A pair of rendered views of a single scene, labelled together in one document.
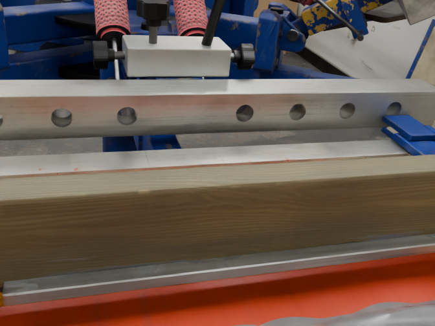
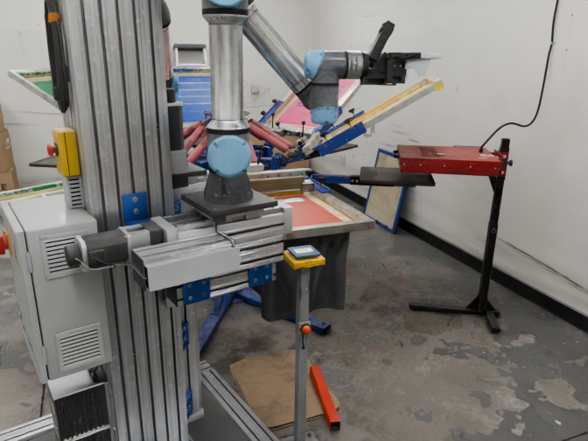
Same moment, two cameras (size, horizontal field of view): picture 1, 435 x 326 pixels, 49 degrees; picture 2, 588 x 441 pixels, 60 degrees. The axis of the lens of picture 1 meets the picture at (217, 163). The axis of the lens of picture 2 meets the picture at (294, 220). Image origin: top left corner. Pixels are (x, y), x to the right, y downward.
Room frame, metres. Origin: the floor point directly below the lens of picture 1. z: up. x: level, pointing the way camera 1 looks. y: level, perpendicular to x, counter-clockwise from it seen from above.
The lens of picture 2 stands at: (-2.27, -0.02, 1.69)
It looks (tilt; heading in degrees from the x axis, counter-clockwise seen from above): 18 degrees down; 357
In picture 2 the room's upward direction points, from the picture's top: 1 degrees clockwise
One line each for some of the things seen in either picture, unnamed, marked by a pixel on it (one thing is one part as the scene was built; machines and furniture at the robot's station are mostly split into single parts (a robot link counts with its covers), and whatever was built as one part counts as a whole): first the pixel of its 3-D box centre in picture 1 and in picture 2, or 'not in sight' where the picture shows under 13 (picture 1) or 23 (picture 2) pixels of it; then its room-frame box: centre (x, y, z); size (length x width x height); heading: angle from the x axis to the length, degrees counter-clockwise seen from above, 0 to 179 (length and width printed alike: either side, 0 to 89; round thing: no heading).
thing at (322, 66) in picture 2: not in sight; (325, 66); (-0.86, -0.18, 1.65); 0.11 x 0.08 x 0.09; 96
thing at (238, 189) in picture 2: not in sight; (227, 181); (-0.75, 0.10, 1.31); 0.15 x 0.15 x 0.10
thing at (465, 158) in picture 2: not in sight; (447, 159); (0.81, -1.15, 1.06); 0.61 x 0.46 x 0.12; 78
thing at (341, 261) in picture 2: not in sight; (304, 274); (-0.18, -0.19, 0.74); 0.45 x 0.03 x 0.43; 108
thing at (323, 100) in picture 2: not in sight; (323, 102); (-0.84, -0.18, 1.56); 0.11 x 0.08 x 0.11; 6
